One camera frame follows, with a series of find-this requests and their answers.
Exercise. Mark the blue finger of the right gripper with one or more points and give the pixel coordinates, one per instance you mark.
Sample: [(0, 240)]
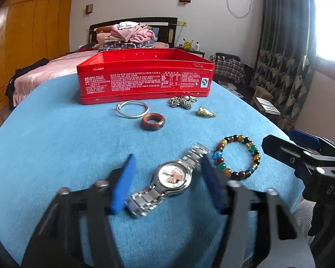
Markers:
[(321, 145), (288, 153)]

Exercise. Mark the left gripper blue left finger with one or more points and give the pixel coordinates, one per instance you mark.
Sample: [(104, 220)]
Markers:
[(56, 240)]

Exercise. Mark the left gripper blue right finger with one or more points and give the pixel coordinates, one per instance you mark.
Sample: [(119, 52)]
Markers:
[(279, 241)]

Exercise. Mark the small gold pendant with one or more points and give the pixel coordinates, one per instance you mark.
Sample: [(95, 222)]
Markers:
[(203, 112)]

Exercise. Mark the silver wrist watch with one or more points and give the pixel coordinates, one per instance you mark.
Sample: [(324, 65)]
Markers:
[(170, 179)]

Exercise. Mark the thin silver bangle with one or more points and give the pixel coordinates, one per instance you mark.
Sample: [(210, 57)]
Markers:
[(132, 109)]

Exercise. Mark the white device on stool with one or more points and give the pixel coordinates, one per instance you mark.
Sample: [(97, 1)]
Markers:
[(266, 106)]

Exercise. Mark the small wooden stool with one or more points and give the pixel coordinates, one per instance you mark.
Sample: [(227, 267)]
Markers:
[(262, 93)]

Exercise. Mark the dark patterned curtain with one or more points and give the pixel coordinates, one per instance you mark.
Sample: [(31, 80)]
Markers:
[(286, 56)]

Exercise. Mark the blue table cloth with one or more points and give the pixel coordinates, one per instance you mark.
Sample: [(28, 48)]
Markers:
[(51, 140)]

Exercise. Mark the plaid bag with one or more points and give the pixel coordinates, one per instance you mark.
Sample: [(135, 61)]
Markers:
[(228, 66)]

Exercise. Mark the black white nightstand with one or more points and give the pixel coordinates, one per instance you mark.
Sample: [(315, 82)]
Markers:
[(192, 51)]

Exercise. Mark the white small bottle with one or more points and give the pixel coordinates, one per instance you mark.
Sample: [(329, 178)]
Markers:
[(197, 46)]

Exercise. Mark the yellow pikachu plush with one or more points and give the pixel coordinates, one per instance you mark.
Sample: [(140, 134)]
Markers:
[(187, 44)]

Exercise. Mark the black bed headboard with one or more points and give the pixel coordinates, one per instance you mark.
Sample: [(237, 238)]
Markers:
[(167, 27)]

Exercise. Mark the red metal tin box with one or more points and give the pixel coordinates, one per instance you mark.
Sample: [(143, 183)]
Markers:
[(143, 73)]

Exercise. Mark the bed with pink cover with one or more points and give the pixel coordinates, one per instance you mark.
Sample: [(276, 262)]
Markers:
[(59, 67)]

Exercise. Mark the pile of folded clothes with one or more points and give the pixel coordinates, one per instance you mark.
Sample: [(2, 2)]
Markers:
[(127, 35)]

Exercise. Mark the wooden wardrobe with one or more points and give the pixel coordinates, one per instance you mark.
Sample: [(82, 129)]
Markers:
[(29, 31)]

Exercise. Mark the left wall lamp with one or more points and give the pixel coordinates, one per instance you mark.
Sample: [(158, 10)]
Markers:
[(89, 9)]

